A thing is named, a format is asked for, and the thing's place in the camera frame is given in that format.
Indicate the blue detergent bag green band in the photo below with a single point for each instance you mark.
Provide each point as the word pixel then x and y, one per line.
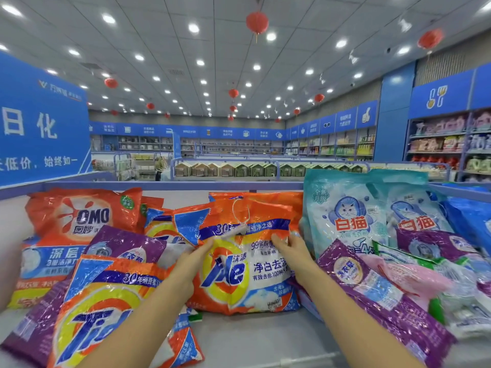
pixel 469 222

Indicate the person's right hand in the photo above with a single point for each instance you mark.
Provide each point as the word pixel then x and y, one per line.
pixel 298 264

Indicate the blue sign with utensil icons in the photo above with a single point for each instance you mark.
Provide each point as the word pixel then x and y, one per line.
pixel 441 94

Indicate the blue sign white lettering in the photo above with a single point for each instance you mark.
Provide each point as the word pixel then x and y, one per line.
pixel 482 86

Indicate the row of green boxes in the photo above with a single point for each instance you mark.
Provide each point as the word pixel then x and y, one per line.
pixel 261 170

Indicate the orange detergent bag red swirl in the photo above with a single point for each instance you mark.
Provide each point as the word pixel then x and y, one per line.
pixel 77 214

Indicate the person's right forearm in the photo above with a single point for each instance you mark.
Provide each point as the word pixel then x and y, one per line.
pixel 357 333

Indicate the ceiling spotlights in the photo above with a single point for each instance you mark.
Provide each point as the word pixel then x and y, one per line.
pixel 193 28

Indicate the person's left hand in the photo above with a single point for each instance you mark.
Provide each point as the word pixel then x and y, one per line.
pixel 188 276

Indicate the far wall racks with goods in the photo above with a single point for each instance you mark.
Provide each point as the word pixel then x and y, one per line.
pixel 230 148

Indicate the small orange Tide bag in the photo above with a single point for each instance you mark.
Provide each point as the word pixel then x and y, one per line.
pixel 261 199

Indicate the blue wall sign band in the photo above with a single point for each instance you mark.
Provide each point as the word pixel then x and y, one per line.
pixel 230 132

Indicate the person's left forearm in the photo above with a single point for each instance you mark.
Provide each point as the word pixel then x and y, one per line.
pixel 134 333

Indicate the grey shelf with blue frame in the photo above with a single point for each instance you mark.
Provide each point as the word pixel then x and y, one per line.
pixel 253 341

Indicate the row of pale bottles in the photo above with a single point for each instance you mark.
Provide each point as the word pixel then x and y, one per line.
pixel 406 168

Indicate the hanging red lanterns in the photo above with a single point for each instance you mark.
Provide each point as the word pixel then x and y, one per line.
pixel 257 22

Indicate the blue aisle sign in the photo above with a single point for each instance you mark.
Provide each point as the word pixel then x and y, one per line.
pixel 42 122

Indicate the large orange detergent bag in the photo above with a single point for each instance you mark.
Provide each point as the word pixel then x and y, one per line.
pixel 165 224
pixel 245 272
pixel 100 318

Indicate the purple detergent bag white label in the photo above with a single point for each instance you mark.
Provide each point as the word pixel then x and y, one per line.
pixel 406 322
pixel 123 243
pixel 452 245

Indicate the wall rack with pink goods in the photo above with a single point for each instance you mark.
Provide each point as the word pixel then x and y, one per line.
pixel 449 145

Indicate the clear green-print detergent bag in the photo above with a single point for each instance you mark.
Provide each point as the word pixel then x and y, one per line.
pixel 464 302

